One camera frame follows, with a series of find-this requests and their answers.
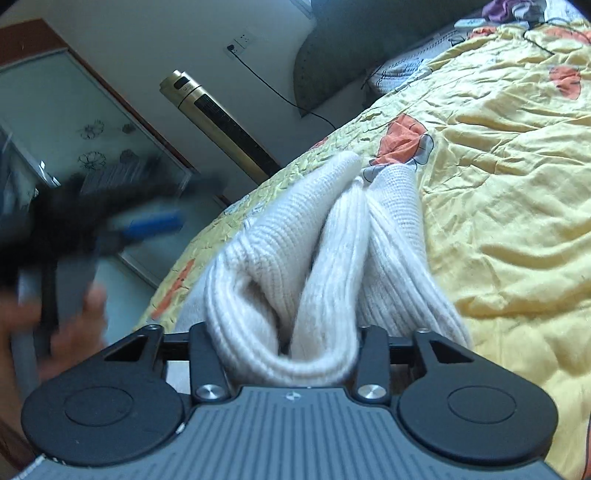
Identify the white remote control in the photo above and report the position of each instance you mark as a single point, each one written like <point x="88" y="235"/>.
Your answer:
<point x="467" y="24"/>

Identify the patterned pillow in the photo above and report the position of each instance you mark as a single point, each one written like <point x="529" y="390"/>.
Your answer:
<point x="396" y="73"/>

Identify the white wall socket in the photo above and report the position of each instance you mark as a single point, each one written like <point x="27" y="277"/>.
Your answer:
<point x="240" y="43"/>

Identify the yellow floral bed quilt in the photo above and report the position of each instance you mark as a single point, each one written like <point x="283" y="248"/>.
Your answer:
<point x="498" y="134"/>

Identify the person's left hand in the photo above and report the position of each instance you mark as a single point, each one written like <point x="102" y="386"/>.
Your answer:
<point x="76" y="340"/>

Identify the gold tower fan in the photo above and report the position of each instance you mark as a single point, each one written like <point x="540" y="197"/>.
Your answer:
<point x="197" y="105"/>

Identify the white knitted sweater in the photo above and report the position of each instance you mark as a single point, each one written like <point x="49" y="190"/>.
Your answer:
<point x="343" y="248"/>

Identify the purple cloth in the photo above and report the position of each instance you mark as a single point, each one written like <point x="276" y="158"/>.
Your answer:
<point x="506" y="11"/>

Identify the glass sliding wardrobe door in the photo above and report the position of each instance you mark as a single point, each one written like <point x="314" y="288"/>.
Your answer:
<point x="56" y="120"/>

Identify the dark grey scalloped headboard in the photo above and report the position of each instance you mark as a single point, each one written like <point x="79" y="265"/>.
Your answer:
<point x="349" y="37"/>

